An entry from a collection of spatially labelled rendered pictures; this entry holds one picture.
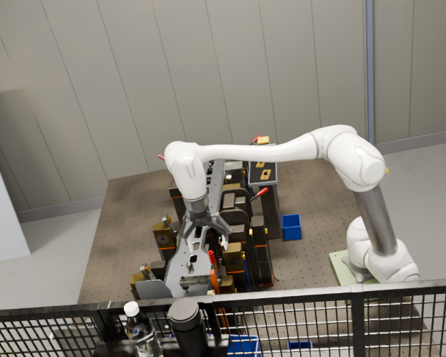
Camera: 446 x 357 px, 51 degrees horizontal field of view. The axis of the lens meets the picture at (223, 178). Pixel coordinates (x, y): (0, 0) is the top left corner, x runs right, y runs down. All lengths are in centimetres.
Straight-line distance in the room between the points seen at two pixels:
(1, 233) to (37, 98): 118
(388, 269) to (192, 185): 88
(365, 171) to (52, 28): 295
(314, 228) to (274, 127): 173
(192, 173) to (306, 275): 104
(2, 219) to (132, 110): 141
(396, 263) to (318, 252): 61
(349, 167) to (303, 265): 94
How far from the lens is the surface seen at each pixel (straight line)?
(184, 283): 197
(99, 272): 278
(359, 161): 163
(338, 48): 411
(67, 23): 398
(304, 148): 174
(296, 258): 252
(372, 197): 178
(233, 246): 207
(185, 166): 158
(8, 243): 445
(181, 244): 227
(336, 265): 239
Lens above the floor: 241
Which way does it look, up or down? 32 degrees down
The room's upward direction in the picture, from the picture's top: 12 degrees counter-clockwise
